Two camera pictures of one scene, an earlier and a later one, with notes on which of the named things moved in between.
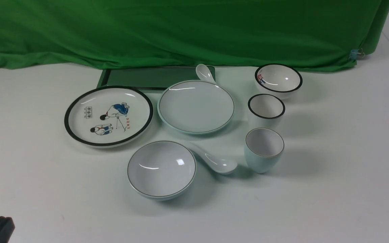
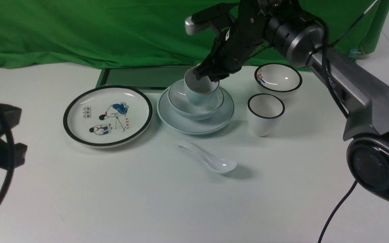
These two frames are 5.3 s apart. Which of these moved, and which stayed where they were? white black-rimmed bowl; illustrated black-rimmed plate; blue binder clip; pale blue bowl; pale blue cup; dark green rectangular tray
Moved: pale blue bowl; pale blue cup
Stayed: white black-rimmed bowl; blue binder clip; illustrated black-rimmed plate; dark green rectangular tray
